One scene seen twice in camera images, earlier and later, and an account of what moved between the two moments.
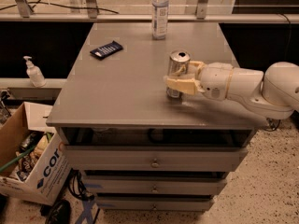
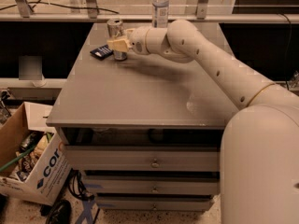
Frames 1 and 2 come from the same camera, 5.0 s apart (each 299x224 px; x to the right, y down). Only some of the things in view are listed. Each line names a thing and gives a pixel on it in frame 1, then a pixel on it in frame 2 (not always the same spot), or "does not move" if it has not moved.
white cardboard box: [34, 159] does not move
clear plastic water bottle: [160, 13] does not move
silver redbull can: [177, 66] to [115, 28]
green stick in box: [16, 159] does not move
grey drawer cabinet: [138, 149] does not move
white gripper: [215, 78] to [137, 40]
